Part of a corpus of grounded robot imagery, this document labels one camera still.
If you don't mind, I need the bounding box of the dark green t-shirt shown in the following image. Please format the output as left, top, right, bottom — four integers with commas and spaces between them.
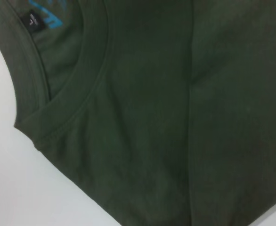
0, 0, 276, 226

